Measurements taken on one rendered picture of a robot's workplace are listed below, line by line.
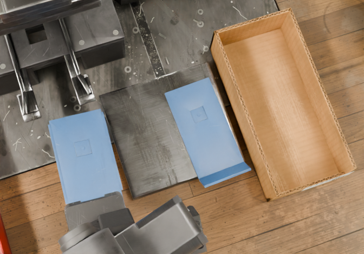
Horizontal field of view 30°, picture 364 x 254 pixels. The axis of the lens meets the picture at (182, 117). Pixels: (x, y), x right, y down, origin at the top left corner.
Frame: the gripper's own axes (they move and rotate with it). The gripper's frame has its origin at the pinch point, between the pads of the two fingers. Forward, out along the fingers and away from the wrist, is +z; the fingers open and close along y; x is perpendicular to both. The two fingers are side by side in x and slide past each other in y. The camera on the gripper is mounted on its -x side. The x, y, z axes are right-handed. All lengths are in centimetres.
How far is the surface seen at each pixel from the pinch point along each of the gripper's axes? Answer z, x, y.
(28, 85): 11.8, 4.7, 16.7
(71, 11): 1.0, -2.9, 25.5
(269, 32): 18.5, -32.3, 15.7
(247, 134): 9.0, -23.4, 3.3
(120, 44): 15.1, -9.1, 19.1
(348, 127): 11.1, -39.5, 0.0
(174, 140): 12.2, -13.4, 4.2
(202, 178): 8.4, -15.6, -1.3
